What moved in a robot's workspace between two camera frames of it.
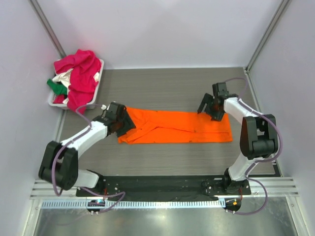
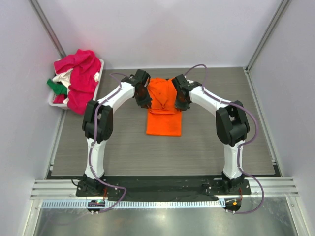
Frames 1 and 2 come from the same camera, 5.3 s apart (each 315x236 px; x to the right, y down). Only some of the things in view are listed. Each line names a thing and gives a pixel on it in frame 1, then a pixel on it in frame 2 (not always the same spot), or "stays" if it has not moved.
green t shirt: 57,89 stays
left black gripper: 128,122 to 146,103
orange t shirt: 163,127 to 163,118
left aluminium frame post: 39,14 stays
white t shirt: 63,77 stays
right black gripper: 208,99 to 179,105
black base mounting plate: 169,186 stays
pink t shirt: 84,64 stays
